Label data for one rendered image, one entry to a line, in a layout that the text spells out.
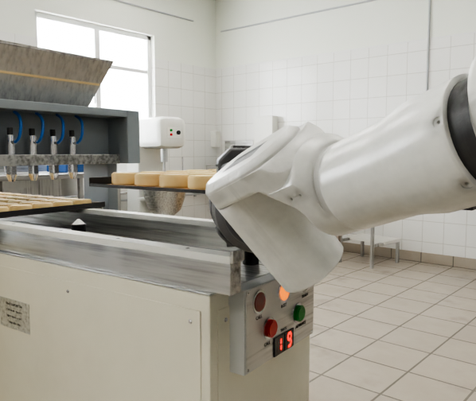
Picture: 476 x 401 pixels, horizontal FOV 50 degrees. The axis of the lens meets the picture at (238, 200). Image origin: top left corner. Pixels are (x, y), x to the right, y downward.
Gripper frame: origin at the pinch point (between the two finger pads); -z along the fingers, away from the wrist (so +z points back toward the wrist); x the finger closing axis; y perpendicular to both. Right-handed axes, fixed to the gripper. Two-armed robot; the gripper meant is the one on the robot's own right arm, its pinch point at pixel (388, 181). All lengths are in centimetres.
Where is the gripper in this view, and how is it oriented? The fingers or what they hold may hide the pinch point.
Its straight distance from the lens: 101.2
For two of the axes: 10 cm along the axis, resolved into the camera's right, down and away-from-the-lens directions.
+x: 0.0, -10.0, -1.0
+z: 9.9, -0.1, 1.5
